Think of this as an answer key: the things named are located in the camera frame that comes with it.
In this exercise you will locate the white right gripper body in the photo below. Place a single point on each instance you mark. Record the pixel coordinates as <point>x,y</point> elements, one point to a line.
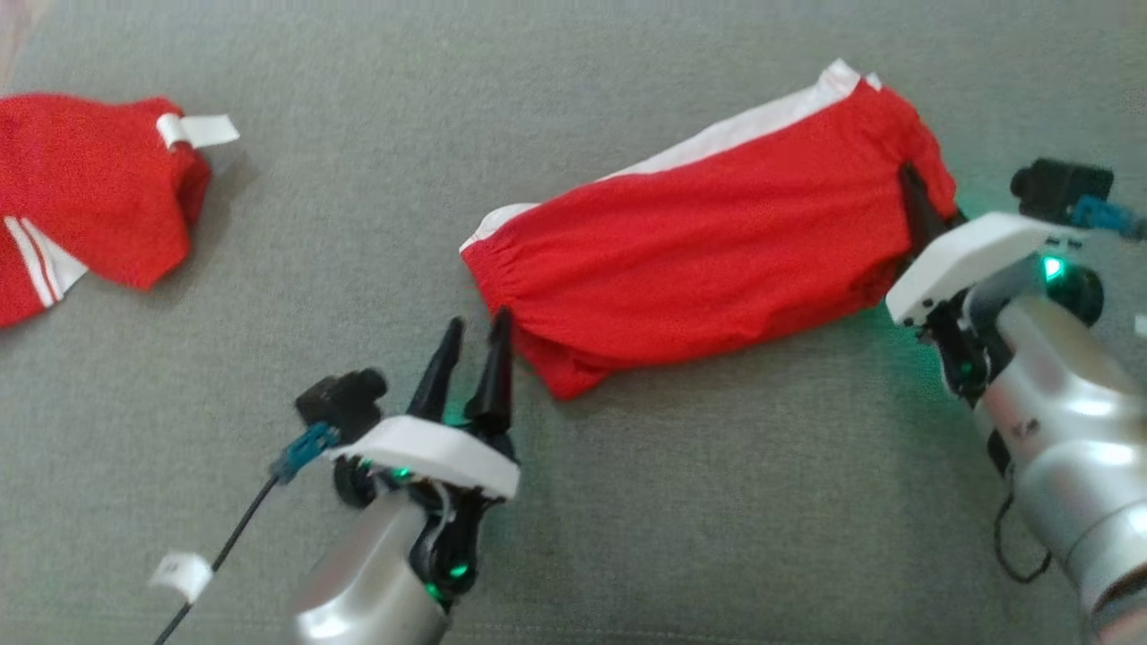
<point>968,255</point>

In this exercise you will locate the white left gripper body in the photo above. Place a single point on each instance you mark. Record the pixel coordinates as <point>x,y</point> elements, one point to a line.
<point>430,452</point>

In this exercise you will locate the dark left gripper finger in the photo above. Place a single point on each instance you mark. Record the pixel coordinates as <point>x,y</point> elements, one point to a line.
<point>439,376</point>
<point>495,385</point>

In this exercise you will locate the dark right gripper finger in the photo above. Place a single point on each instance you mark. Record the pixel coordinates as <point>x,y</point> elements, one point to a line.
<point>923,215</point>
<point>956,218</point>

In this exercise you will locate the red shorts with white band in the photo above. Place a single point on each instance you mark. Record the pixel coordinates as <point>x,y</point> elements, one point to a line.
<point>717,242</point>

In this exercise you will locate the red shirt with white stripes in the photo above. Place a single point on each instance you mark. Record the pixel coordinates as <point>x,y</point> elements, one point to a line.
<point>90,197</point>

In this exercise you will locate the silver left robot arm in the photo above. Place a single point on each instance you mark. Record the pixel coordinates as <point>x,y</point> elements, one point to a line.
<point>358,573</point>

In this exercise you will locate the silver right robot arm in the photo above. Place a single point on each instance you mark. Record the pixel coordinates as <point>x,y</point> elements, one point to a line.
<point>1066,430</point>

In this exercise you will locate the grey sofa cushion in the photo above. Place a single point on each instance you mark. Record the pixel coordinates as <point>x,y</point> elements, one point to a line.
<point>573,520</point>

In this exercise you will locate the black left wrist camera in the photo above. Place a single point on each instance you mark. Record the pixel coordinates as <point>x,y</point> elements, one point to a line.
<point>345,399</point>

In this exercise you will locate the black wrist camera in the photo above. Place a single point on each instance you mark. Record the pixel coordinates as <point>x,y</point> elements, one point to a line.
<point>1057,184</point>
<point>345,399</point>

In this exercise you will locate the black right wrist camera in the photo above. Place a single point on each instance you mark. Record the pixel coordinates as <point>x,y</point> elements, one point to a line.
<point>1057,184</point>

